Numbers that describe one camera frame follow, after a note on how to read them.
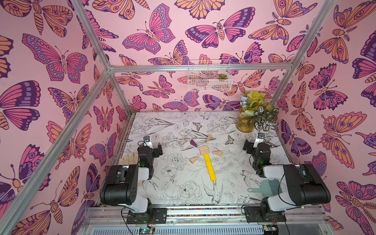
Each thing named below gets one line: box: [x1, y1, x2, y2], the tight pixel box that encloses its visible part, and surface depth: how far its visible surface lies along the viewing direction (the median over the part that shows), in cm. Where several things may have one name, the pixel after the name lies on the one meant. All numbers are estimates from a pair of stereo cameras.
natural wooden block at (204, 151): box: [199, 149, 211, 156], surface depth 99 cm
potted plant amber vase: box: [235, 91, 280, 133], surface depth 97 cm
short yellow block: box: [203, 153, 213, 168], surface depth 94 cm
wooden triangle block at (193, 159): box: [188, 156, 200, 165], surface depth 95 cm
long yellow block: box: [205, 159, 217, 182], surface depth 91 cm
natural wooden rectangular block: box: [198, 145, 210, 155], surface depth 99 cm
